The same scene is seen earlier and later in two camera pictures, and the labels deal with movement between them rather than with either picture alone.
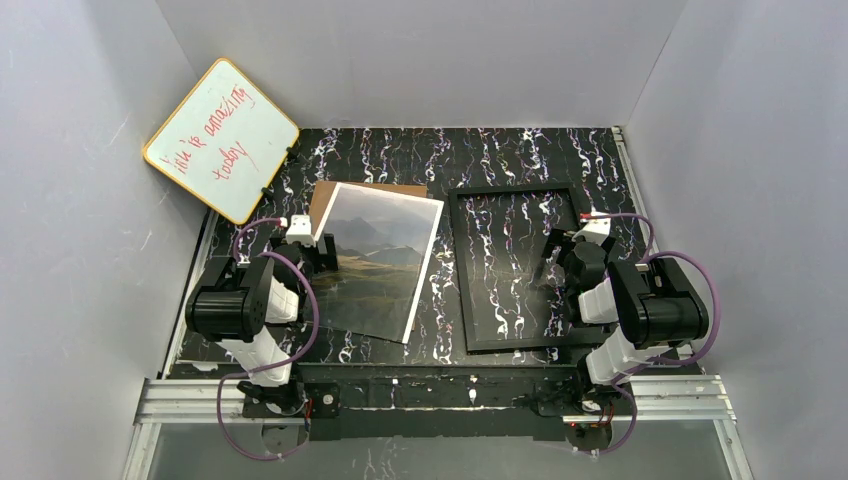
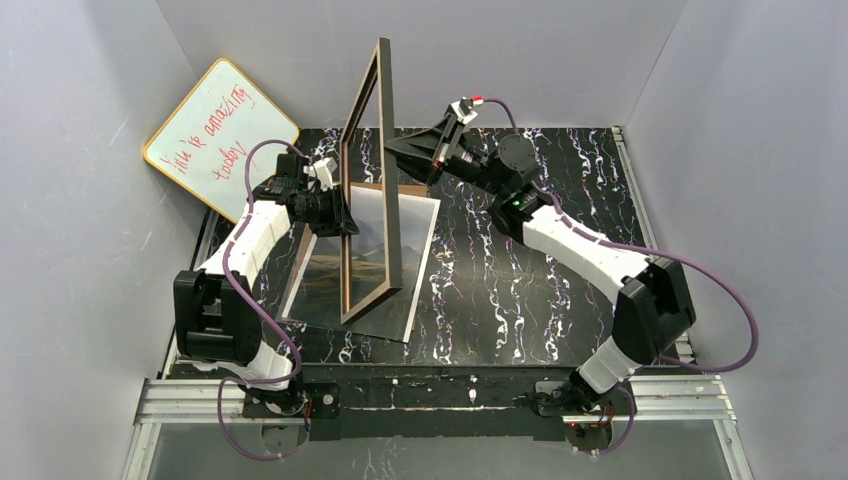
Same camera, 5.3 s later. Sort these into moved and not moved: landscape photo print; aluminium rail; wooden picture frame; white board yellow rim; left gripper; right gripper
Moved: left gripper; right gripper; wooden picture frame
Not moved: aluminium rail; landscape photo print; white board yellow rim
